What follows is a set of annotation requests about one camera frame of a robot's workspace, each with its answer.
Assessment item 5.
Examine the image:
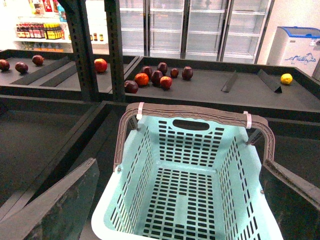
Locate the black divider strip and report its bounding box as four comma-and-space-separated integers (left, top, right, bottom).
257, 69, 282, 94
221, 70, 238, 93

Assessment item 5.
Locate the white chest freezer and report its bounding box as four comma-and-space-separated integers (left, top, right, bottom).
266, 26, 320, 76

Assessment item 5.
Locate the dark apple back left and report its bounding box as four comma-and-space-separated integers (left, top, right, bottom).
141, 66, 153, 78

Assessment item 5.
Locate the dark apple back top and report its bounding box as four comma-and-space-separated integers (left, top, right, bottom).
157, 62, 168, 75

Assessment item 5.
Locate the white zip tie right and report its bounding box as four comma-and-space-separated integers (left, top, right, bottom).
243, 111, 252, 129

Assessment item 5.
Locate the grocery shelf with bottles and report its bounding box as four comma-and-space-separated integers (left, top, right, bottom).
10, 0, 109, 54

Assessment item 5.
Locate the dark apple centre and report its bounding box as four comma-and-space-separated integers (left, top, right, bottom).
151, 70, 163, 87

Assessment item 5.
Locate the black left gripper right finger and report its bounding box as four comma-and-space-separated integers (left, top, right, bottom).
259, 160, 320, 240

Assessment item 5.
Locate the black shelf post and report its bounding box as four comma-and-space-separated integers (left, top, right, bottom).
104, 0, 125, 102
58, 0, 99, 102

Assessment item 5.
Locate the white zip tie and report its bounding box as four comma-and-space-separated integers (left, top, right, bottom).
136, 102, 144, 120
243, 111, 252, 129

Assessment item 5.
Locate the light blue plastic basket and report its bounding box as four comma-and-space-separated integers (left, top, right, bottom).
91, 116, 283, 240

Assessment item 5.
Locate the yellow lemon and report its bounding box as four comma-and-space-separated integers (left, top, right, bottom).
280, 73, 293, 86

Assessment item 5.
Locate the orange red fruit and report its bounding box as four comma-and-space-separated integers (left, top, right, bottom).
134, 73, 149, 87

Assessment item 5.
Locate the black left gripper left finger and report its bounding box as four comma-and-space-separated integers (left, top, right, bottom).
0, 158, 100, 240

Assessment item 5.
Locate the black shelf post right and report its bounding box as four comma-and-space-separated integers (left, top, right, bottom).
104, 0, 125, 102

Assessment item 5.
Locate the black display tray upper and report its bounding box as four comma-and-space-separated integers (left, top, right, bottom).
0, 50, 320, 123

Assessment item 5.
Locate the dark apple front left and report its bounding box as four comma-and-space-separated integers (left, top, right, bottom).
124, 80, 139, 94

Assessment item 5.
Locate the black divider strip right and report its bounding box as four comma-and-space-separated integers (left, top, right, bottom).
257, 69, 282, 94

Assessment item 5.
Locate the dark red apple far left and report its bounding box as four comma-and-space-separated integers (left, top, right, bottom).
0, 59, 10, 72

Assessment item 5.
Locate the red apple front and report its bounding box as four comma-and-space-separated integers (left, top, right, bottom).
160, 76, 173, 90

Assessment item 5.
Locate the black divider strip left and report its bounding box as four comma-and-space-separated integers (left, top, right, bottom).
221, 70, 238, 93

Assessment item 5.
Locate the brown basket handle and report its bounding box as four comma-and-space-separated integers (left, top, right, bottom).
113, 102, 275, 172

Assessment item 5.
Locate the small dark red apple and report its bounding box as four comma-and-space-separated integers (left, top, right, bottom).
170, 68, 179, 79

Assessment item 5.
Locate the white zip tie left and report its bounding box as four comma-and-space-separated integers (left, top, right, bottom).
136, 102, 144, 120

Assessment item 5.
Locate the bright red apple by post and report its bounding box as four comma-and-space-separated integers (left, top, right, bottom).
94, 58, 108, 73

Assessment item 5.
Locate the dark apple rightmost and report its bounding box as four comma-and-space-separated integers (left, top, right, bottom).
181, 66, 193, 81

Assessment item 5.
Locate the black shelf post left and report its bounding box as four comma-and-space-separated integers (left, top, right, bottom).
58, 0, 99, 102

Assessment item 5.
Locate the glass door refrigerator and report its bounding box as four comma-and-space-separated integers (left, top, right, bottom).
119, 0, 274, 64

